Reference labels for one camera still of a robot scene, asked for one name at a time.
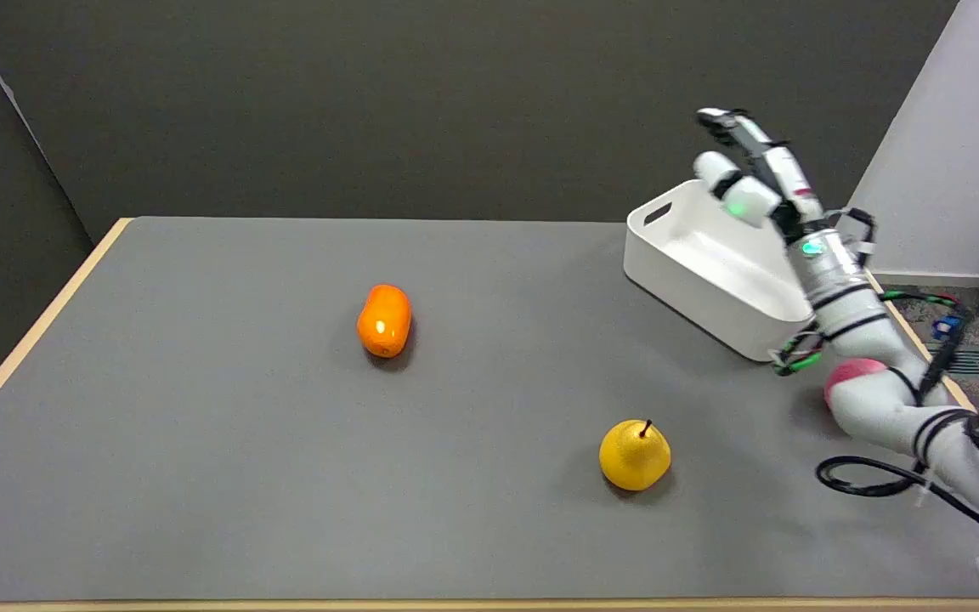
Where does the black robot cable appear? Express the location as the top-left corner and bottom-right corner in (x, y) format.
(815, 323), (979, 540)

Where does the yellow pear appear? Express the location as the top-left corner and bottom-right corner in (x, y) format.
(598, 418), (672, 492)

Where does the orange mango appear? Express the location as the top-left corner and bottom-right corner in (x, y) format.
(356, 284), (413, 359)

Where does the metal floor vent grille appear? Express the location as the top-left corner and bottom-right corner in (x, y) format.
(930, 343), (979, 379)

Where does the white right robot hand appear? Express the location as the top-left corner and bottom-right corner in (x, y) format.
(692, 107), (876, 256)

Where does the pink peach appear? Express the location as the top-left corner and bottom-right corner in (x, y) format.
(823, 358), (888, 409)

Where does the white plastic bin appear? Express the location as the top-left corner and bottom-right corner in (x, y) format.
(623, 178), (822, 363)

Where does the green and red wire bundle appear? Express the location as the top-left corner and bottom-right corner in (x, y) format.
(768, 289), (963, 377)

